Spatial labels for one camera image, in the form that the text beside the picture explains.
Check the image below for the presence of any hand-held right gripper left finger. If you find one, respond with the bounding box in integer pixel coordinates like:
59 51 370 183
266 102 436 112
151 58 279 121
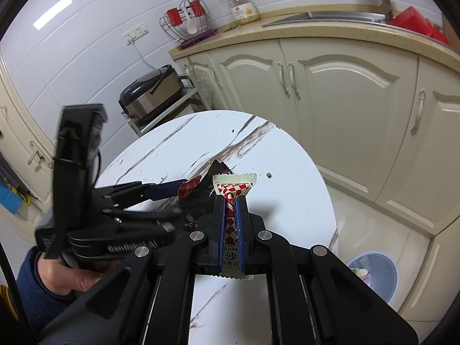
38 194 228 345

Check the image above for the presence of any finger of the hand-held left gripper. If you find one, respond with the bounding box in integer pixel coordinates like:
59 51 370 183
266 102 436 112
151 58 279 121
104 206 184 239
94 179 188 211

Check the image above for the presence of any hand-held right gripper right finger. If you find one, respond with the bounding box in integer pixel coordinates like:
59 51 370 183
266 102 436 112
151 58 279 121
234 195 419 345

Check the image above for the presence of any red snack wrapper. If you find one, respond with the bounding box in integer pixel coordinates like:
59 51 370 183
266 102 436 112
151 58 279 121
178 175 202 202

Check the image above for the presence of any red white checkered wrapper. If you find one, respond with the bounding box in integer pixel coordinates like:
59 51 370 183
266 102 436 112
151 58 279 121
212 172 257 281

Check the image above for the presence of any blue plastic trash bin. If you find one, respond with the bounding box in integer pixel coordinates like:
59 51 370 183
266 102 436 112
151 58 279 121
346 251 399 304

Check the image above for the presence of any person's left forearm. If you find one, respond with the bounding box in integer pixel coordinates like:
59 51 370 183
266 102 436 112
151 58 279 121
14 246 78 331

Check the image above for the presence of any person's left hand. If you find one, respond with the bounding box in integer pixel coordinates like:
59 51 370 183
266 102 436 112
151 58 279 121
37 257 106 297

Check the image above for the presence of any black snack wrapper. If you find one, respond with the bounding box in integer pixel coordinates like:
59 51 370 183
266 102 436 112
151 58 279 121
187 159 235 231

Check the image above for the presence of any cream side cabinet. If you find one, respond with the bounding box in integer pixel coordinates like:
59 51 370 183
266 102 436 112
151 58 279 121
0 54 54 205

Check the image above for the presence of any blue box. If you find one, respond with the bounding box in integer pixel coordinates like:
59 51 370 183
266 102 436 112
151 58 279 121
0 180 32 217

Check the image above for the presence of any black silver rice cooker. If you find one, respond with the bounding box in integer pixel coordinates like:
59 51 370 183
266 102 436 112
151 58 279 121
118 64 185 124

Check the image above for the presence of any white plastic spoon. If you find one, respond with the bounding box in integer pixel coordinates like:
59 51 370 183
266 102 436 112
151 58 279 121
185 9 198 35

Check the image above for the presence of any large glass jar white label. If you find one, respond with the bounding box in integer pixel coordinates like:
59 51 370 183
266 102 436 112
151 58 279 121
229 0 261 26

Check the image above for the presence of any beige stone countertop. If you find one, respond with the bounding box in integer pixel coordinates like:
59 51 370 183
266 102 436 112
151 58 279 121
169 5 460 74

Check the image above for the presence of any steel sink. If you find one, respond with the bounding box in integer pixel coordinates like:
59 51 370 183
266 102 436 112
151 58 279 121
262 11 390 28

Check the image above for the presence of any red plastic basin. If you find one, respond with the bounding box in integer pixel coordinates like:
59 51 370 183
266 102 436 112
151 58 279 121
389 5 451 45

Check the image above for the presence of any metal lever door handle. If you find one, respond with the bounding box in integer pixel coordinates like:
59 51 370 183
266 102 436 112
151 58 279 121
28 142 54 169

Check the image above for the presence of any white power cable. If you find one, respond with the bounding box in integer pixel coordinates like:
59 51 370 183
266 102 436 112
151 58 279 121
131 41 155 72

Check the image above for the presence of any metal cabinet handle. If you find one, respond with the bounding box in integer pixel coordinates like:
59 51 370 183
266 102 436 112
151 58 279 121
278 63 291 98
287 63 302 101
410 88 428 136
211 65 224 90

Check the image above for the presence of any white wall socket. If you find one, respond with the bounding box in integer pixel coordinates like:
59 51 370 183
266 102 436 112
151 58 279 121
121 24 150 45

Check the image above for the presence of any wire basket purple base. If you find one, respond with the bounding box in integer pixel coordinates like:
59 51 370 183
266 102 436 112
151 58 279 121
159 0 220 49

